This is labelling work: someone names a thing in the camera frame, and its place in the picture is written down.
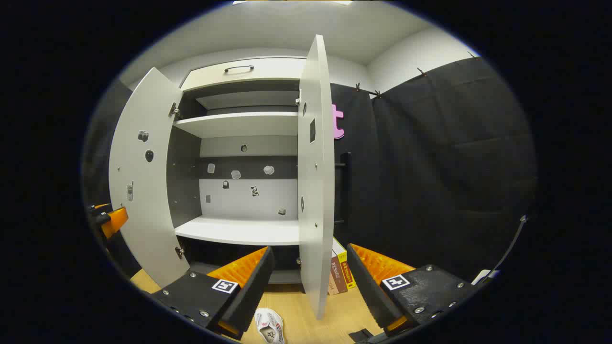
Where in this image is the white cabinet drawer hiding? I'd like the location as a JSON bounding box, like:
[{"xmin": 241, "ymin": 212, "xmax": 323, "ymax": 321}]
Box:
[{"xmin": 181, "ymin": 57, "xmax": 306, "ymax": 92}]

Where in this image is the white phone-sticker cabinet door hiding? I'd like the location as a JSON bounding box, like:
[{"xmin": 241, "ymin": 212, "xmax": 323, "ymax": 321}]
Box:
[{"xmin": 109, "ymin": 67, "xmax": 192, "ymax": 288}]

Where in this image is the white headphones-sticker cabinet door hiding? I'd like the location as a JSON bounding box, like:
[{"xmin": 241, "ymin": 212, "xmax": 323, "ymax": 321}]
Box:
[{"xmin": 297, "ymin": 34, "xmax": 352, "ymax": 320}]

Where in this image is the yellow book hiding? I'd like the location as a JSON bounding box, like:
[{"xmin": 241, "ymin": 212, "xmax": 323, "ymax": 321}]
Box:
[{"xmin": 332, "ymin": 237, "xmax": 357, "ymax": 290}]

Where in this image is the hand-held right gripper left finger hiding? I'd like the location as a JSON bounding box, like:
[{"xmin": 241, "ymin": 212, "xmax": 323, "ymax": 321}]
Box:
[{"xmin": 149, "ymin": 246, "xmax": 277, "ymax": 341}]

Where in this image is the white shoe cabinet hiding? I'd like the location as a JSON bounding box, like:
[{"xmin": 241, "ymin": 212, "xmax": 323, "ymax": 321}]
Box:
[{"xmin": 165, "ymin": 56, "xmax": 306, "ymax": 287}]

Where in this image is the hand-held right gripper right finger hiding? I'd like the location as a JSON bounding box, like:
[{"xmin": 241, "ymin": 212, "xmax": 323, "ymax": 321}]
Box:
[{"xmin": 346, "ymin": 243, "xmax": 480, "ymax": 337}]

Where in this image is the black backdrop cloth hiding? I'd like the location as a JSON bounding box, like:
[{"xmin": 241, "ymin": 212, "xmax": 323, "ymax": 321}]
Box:
[{"xmin": 84, "ymin": 55, "xmax": 538, "ymax": 287}]

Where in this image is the white canvas shoe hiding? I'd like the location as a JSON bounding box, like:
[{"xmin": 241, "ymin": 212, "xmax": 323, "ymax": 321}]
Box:
[{"xmin": 255, "ymin": 308, "xmax": 286, "ymax": 344}]

